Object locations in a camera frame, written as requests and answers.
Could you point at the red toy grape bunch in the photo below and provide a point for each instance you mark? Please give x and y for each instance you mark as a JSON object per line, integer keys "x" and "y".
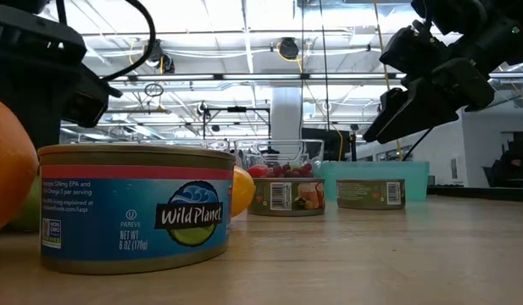
{"x": 288, "y": 171}

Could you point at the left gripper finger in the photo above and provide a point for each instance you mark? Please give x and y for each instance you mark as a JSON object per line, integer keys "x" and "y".
{"x": 42, "y": 127}

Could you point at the toy orange fruit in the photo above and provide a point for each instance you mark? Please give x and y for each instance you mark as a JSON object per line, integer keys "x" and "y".
{"x": 11, "y": 169}

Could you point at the small silver food can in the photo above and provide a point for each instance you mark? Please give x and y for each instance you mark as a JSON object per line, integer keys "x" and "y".
{"x": 367, "y": 195}
{"x": 286, "y": 197}

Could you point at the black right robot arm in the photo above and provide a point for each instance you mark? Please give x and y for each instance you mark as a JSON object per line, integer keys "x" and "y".
{"x": 498, "y": 34}

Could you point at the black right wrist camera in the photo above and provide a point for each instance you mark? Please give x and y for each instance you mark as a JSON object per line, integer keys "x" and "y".
{"x": 413, "y": 51}

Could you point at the clear plastic bin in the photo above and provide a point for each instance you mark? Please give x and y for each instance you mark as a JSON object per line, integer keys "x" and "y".
{"x": 244, "y": 156}

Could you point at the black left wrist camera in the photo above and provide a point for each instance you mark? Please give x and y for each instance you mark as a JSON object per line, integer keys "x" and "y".
{"x": 91, "y": 97}

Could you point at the black monitor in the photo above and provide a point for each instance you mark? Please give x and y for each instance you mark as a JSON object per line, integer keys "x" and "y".
{"x": 333, "y": 144}

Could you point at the red toy bell pepper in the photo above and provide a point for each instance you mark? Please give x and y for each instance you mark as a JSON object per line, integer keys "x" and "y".
{"x": 257, "y": 171}

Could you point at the person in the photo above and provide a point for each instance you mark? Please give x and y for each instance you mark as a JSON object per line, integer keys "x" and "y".
{"x": 513, "y": 163}

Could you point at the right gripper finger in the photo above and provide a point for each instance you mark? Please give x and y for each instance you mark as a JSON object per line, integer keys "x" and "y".
{"x": 386, "y": 110}
{"x": 418, "y": 112}

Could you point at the green toy pear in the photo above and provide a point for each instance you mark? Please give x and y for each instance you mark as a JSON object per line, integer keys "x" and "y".
{"x": 30, "y": 207}

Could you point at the teal plastic bin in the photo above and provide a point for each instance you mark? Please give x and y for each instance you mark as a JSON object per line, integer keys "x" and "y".
{"x": 371, "y": 169}

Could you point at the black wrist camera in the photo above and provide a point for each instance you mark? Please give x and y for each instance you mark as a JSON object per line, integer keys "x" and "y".
{"x": 91, "y": 97}
{"x": 413, "y": 51}

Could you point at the blue label tuna can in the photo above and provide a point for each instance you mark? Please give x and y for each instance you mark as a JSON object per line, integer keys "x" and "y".
{"x": 117, "y": 220}

